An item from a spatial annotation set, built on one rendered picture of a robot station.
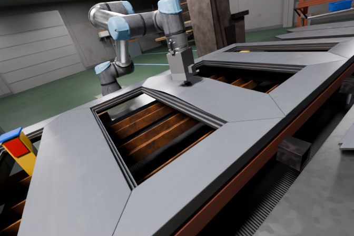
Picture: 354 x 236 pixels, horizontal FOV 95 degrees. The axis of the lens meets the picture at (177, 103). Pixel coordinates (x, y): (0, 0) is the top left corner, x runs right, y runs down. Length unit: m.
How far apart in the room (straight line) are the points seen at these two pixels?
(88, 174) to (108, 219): 0.14
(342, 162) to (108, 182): 0.49
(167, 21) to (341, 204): 0.60
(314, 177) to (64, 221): 0.48
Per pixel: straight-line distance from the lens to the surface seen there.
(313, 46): 1.12
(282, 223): 0.39
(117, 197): 0.35
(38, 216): 0.43
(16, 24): 10.02
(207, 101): 0.52
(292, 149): 0.47
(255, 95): 0.55
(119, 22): 0.61
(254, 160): 0.40
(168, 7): 0.59
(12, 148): 0.80
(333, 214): 0.42
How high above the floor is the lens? 1.09
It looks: 26 degrees down
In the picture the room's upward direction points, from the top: 15 degrees counter-clockwise
